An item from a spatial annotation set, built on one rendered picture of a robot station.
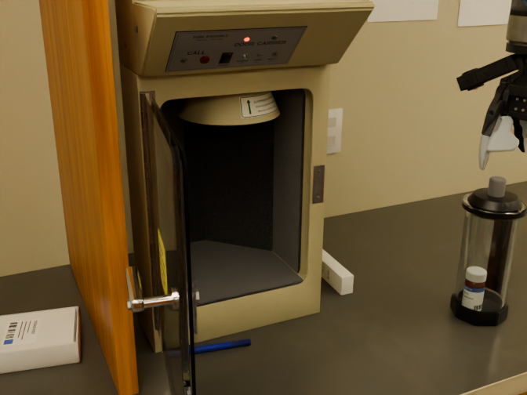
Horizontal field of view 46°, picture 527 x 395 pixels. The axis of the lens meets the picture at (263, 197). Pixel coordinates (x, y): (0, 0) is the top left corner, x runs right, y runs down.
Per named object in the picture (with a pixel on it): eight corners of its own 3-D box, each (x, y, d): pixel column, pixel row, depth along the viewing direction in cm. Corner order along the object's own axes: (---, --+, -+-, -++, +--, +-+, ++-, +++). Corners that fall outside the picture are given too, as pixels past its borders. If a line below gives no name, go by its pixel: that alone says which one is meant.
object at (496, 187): (481, 200, 117) (486, 166, 115) (529, 214, 111) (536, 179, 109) (456, 212, 111) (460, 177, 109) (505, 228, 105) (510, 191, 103)
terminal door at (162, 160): (163, 331, 103) (148, 90, 88) (194, 468, 75) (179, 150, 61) (158, 332, 103) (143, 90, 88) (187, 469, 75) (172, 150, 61)
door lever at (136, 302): (166, 276, 80) (165, 257, 79) (177, 313, 71) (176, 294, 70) (123, 280, 78) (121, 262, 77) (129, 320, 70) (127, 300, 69)
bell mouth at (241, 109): (164, 106, 112) (162, 76, 110) (254, 99, 119) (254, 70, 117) (197, 130, 97) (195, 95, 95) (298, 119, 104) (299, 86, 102)
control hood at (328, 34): (135, 74, 89) (129, 1, 85) (332, 61, 101) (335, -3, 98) (157, 89, 79) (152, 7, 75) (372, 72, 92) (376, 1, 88)
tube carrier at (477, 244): (467, 287, 125) (481, 186, 117) (519, 308, 118) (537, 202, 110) (437, 306, 118) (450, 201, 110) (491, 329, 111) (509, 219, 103)
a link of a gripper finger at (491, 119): (486, 132, 99) (509, 83, 100) (477, 130, 100) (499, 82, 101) (496, 144, 103) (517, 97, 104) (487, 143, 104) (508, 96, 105)
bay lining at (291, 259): (134, 251, 125) (121, 74, 112) (252, 230, 135) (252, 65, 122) (170, 310, 104) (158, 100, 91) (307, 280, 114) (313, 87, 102)
